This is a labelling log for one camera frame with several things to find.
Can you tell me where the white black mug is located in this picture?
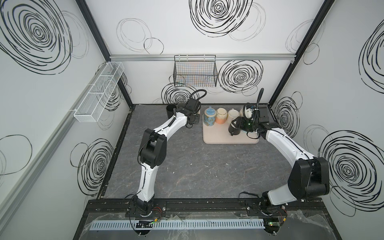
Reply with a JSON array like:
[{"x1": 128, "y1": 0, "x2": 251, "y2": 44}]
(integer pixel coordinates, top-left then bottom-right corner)
[{"x1": 228, "y1": 116, "x2": 243, "y2": 136}]

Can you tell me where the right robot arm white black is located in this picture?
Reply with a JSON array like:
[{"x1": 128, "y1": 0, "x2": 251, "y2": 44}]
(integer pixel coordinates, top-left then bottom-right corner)
[{"x1": 237, "y1": 103, "x2": 330, "y2": 212}]

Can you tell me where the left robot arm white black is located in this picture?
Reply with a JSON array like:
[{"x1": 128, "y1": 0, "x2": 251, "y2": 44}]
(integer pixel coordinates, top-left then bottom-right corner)
[{"x1": 133, "y1": 97, "x2": 201, "y2": 216}]

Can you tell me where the blue butterfly mug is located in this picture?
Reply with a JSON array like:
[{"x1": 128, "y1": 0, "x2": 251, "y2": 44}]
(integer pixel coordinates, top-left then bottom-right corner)
[{"x1": 203, "y1": 107, "x2": 217, "y2": 127}]

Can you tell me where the cream white mug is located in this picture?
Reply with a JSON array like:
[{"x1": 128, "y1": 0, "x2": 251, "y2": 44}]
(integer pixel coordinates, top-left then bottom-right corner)
[{"x1": 227, "y1": 109, "x2": 240, "y2": 123}]

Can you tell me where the orange cream mug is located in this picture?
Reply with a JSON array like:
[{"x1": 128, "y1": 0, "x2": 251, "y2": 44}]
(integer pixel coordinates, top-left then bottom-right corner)
[{"x1": 215, "y1": 108, "x2": 228, "y2": 124}]

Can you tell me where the beige plastic tray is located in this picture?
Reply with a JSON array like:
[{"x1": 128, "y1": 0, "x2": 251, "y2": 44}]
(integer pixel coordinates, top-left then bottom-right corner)
[{"x1": 202, "y1": 122, "x2": 259, "y2": 145}]

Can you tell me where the black wire hanging basket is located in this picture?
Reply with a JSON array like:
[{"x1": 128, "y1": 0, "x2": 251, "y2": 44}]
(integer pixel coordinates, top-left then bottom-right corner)
[{"x1": 172, "y1": 54, "x2": 219, "y2": 88}]

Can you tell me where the aluminium wall rail back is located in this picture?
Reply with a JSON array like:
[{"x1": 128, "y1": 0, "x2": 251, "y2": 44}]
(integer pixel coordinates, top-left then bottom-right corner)
[{"x1": 110, "y1": 54, "x2": 296, "y2": 62}]

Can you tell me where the aluminium wall rail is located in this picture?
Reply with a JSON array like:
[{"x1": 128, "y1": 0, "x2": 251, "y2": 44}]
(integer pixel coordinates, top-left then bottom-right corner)
[
  {"x1": 110, "y1": 54, "x2": 296, "y2": 62},
  {"x1": 0, "y1": 61, "x2": 109, "y2": 224}
]

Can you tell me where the black corner frame post left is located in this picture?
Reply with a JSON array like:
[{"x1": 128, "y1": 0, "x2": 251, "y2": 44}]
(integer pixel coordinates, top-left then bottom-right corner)
[{"x1": 75, "y1": 0, "x2": 135, "y2": 110}]

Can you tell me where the black corner frame post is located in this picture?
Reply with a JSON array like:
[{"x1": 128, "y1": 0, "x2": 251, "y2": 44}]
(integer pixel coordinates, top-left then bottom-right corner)
[
  {"x1": 75, "y1": 0, "x2": 135, "y2": 110},
  {"x1": 268, "y1": 0, "x2": 335, "y2": 107}
]

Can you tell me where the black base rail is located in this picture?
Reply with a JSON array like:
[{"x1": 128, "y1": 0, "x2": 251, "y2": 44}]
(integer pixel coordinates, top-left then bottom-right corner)
[{"x1": 83, "y1": 198, "x2": 325, "y2": 218}]

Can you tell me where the white wire shelf basket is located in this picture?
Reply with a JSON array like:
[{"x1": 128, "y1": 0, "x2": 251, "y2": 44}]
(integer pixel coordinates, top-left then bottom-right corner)
[{"x1": 74, "y1": 62, "x2": 124, "y2": 123}]

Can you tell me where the black corner frame post right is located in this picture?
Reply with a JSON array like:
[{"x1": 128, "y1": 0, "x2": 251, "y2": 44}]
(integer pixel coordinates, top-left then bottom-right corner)
[{"x1": 268, "y1": 0, "x2": 335, "y2": 107}]

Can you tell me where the white slotted cable duct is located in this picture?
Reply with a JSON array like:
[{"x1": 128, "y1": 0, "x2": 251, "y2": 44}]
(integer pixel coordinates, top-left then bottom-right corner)
[{"x1": 90, "y1": 219, "x2": 265, "y2": 231}]

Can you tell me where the aluminium wall rail left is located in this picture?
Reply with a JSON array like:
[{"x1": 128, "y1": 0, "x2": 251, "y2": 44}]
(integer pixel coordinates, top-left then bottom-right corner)
[{"x1": 0, "y1": 61, "x2": 109, "y2": 224}]

